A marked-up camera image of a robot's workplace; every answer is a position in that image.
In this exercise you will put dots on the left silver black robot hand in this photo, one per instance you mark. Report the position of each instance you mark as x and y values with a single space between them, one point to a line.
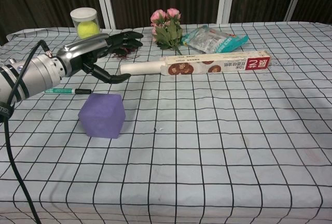
77 50

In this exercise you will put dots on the green white marker pen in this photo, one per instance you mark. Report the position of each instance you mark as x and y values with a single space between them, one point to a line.
59 91

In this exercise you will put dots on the purple foam cube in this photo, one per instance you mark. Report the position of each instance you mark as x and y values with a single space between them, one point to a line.
101 115

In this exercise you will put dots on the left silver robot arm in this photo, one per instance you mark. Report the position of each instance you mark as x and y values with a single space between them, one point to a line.
33 76

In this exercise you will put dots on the yellow tennis ball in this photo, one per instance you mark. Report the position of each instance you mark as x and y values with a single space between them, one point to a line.
88 29

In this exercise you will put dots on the clear plastic ball tube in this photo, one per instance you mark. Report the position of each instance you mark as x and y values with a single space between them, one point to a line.
83 14

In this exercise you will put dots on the dark red grape bunch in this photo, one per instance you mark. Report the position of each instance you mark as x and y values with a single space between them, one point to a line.
123 54

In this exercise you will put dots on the white baking paper roll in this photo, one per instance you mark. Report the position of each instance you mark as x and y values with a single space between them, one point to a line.
140 68

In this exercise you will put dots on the pink artificial flower bouquet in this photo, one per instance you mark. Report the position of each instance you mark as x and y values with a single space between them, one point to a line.
167 29

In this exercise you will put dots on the teal silver snack bag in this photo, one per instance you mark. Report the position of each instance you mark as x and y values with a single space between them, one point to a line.
210 40

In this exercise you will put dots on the baking paper box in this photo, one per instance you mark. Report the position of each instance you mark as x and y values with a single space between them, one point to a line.
220 63

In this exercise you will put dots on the black grid tablecloth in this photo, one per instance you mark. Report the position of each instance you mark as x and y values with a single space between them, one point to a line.
207 143

